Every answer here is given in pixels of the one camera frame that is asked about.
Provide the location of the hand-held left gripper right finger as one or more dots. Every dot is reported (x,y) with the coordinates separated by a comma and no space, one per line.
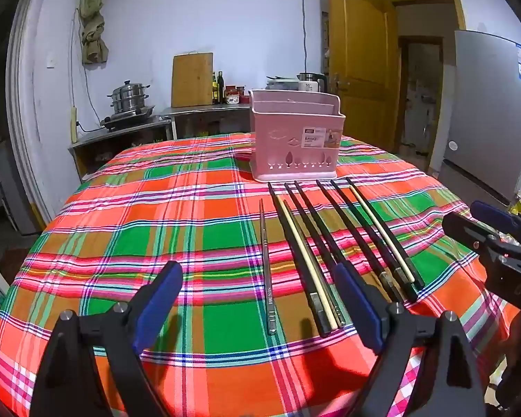
(358,304)

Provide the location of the pink plastic utensil basket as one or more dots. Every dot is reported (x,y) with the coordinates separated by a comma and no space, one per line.
(286,139)

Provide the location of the yellow wooden door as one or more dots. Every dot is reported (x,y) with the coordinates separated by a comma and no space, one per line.
(360,61)

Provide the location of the metal shelf table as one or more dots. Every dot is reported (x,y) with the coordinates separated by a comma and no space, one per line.
(208,115)

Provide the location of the yellow power strip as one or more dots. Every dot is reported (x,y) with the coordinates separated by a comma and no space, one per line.
(74,124)

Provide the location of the low metal stand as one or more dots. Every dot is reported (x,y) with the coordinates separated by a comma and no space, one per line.
(113,143)

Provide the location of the induction cooker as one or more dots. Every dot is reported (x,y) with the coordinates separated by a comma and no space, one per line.
(128,119)

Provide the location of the silver refrigerator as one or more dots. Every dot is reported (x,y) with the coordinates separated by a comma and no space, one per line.
(486,113)

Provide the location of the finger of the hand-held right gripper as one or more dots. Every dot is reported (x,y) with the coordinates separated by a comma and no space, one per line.
(495,215)
(464,228)

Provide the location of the dark sauce bottle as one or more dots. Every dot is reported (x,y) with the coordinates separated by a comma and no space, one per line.
(220,89)

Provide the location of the wall switch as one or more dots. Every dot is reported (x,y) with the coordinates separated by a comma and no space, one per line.
(50,61)

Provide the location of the red lid jar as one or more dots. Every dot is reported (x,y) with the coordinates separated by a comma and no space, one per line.
(239,91)
(230,91)

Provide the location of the steel steamer pot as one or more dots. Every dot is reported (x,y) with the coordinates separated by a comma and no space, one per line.
(128,95)

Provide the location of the silver metal chopstick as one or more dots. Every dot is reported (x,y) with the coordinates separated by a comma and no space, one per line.
(267,269)

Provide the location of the green oil bottle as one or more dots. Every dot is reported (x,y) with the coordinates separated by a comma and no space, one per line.
(214,91)

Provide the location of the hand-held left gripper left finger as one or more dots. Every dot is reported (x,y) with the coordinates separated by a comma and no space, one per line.
(156,308)

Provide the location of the black chopstick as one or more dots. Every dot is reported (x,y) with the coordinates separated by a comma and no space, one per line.
(370,234)
(307,234)
(412,269)
(317,221)
(294,252)
(354,234)

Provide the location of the wooden cutting board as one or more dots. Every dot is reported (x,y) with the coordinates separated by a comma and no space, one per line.
(192,80)

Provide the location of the plaid tablecloth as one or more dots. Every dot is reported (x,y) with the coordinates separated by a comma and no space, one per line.
(165,226)

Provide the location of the grey lidded container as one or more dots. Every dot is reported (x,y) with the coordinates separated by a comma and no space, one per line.
(282,83)

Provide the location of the cream chopstick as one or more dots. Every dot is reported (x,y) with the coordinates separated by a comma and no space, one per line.
(309,269)
(382,234)

